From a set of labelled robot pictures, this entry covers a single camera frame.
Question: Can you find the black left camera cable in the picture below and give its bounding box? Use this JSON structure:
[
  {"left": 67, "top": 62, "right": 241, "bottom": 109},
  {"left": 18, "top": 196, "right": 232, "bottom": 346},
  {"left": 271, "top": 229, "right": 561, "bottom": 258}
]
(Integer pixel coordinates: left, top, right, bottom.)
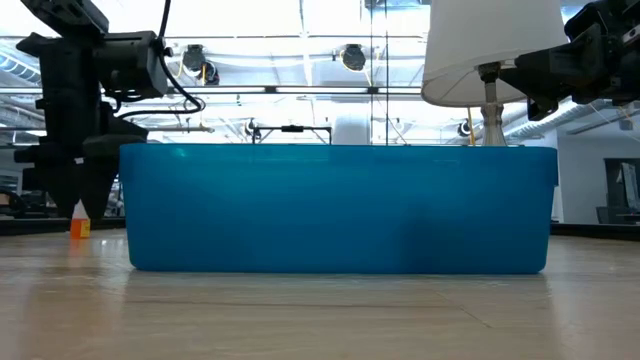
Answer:
[{"left": 113, "top": 0, "right": 207, "bottom": 121}]

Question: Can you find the white lamp shade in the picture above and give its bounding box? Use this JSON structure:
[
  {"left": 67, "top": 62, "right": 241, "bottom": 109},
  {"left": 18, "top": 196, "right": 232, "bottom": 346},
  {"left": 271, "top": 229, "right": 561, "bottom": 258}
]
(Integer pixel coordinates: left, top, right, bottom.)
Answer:
[{"left": 420, "top": 0, "right": 571, "bottom": 108}]

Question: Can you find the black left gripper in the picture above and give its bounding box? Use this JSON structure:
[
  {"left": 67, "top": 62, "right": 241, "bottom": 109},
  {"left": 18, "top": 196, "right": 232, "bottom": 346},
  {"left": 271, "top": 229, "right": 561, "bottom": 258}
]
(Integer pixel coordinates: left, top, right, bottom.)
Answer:
[{"left": 13, "top": 32, "right": 149, "bottom": 221}]

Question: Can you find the white round pillar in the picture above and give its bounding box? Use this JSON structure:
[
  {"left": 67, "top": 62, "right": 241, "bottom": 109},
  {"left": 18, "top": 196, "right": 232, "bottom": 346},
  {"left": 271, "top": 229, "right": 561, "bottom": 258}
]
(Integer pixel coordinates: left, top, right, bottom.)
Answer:
[{"left": 333, "top": 113, "right": 371, "bottom": 146}]

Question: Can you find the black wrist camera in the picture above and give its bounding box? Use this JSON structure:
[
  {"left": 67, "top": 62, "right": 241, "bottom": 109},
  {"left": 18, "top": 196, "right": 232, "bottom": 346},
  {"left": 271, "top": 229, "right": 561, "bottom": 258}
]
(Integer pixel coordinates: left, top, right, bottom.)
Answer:
[
  {"left": 564, "top": 0, "right": 626, "bottom": 41},
  {"left": 93, "top": 30, "right": 170, "bottom": 100}
]

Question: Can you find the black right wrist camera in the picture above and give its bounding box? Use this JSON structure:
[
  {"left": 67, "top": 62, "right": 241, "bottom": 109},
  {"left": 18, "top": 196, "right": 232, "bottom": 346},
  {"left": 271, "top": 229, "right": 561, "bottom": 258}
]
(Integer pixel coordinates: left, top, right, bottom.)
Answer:
[{"left": 564, "top": 0, "right": 626, "bottom": 41}]

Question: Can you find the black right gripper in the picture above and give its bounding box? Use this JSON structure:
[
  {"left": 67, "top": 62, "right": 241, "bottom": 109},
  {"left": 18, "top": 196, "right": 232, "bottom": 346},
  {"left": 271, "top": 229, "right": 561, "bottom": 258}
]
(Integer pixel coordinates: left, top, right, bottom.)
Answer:
[{"left": 499, "top": 19, "right": 640, "bottom": 122}]

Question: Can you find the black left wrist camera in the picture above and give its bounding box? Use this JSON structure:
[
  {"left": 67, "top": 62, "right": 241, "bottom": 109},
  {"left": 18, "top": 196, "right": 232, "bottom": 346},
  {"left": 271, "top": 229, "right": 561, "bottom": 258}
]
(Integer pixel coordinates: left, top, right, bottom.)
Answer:
[{"left": 93, "top": 30, "right": 170, "bottom": 100}]

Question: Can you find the black horizontal bar bracket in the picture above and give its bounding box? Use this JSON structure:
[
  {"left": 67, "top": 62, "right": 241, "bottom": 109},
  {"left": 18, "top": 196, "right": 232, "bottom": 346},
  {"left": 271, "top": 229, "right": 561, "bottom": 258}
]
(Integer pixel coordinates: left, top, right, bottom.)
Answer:
[{"left": 244, "top": 118, "right": 334, "bottom": 146}]

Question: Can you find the black ceiling fixture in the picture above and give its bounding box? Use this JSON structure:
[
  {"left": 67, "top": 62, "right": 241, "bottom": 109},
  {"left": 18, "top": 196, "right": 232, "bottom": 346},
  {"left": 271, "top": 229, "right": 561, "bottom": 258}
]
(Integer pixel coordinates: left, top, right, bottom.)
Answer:
[
  {"left": 339, "top": 43, "right": 367, "bottom": 72},
  {"left": 181, "top": 43, "right": 221, "bottom": 86}
]

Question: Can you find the small orange food coloring bottle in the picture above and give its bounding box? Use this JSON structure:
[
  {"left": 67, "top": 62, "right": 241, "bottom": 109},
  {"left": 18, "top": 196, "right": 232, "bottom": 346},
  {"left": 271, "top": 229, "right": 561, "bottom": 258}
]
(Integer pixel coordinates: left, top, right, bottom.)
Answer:
[{"left": 69, "top": 199, "right": 92, "bottom": 240}]

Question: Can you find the blue plastic bin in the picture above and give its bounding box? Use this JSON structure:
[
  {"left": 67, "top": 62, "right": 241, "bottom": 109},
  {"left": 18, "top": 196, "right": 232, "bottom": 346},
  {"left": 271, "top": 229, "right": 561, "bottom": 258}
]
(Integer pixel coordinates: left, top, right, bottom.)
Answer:
[{"left": 118, "top": 143, "right": 560, "bottom": 275}]

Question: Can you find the silver lamp base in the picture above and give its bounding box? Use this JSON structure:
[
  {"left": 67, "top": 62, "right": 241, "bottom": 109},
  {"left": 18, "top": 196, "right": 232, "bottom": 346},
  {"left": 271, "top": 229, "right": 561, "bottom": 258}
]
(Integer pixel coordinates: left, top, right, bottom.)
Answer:
[{"left": 477, "top": 62, "right": 509, "bottom": 147}]

